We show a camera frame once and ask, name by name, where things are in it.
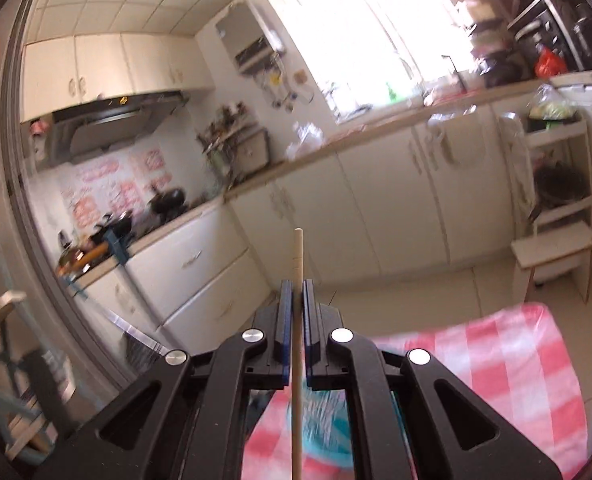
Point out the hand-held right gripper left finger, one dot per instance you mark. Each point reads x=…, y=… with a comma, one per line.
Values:
x=287, y=320

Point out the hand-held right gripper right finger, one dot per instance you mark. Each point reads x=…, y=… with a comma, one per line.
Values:
x=307, y=320

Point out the single wooden chopstick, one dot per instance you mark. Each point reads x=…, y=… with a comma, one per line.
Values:
x=298, y=260

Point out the blue perforated plastic basket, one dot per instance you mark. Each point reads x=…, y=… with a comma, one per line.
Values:
x=326, y=420

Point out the white kitchen base cabinets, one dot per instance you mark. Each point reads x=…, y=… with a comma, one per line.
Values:
x=376, y=200

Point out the black pot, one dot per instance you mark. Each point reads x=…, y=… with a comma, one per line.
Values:
x=168, y=202

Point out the hanging cutting board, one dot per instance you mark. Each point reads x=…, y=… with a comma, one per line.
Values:
x=253, y=150

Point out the white plastic bag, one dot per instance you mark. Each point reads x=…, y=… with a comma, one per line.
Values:
x=303, y=141

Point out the red checkered tablecloth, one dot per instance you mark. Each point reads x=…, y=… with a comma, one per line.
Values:
x=501, y=360

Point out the green bottle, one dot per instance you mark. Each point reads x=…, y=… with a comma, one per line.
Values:
x=392, y=91

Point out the small wooden step stool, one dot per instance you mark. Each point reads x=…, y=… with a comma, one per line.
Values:
x=551, y=247

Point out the black range hood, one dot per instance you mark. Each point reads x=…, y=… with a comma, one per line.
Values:
x=110, y=125

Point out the black wok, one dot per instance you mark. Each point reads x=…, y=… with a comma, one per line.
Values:
x=558, y=190

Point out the blue and white folding rack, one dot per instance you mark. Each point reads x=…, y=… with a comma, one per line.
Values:
x=0, y=350

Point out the window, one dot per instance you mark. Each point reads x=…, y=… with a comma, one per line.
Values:
x=366, y=35

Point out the cream upper kitchen cabinets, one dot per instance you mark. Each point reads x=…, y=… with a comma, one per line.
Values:
x=115, y=70

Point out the white storage trolley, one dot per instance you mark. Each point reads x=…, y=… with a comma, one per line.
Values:
x=578, y=180

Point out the bagged vegetables in bowl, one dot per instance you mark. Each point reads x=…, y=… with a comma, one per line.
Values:
x=553, y=110

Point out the stack of pots and dishes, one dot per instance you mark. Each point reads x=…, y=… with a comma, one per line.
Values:
x=486, y=45

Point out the red plastic bag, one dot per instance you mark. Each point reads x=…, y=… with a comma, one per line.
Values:
x=550, y=64

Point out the white metal shelf rack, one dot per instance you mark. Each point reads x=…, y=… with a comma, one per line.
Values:
x=541, y=0

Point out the wall utensil rack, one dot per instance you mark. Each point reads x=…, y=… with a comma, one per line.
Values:
x=225, y=130

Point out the grey wall water heater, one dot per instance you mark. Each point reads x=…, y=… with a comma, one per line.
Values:
x=248, y=35

